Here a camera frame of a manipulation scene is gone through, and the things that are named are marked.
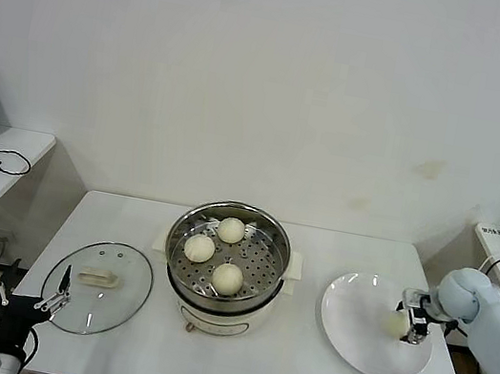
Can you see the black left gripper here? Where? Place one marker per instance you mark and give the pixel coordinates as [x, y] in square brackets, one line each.
[19, 316]

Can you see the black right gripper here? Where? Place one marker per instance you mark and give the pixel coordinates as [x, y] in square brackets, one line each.
[419, 313]

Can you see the white steamed baozi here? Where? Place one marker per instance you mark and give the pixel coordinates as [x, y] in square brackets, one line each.
[230, 230]
[199, 249]
[392, 324]
[227, 279]

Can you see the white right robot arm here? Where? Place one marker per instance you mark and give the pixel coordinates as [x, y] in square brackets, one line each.
[495, 332]

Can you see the steel perforated steamer basket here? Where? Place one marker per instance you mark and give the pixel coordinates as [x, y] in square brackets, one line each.
[268, 248]

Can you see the white round plate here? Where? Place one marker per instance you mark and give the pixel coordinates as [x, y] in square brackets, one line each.
[349, 340]

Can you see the small printed label sticker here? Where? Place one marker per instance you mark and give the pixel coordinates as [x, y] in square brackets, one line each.
[492, 232]

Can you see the white electric cooker base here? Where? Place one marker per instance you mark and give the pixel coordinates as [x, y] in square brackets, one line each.
[212, 321]

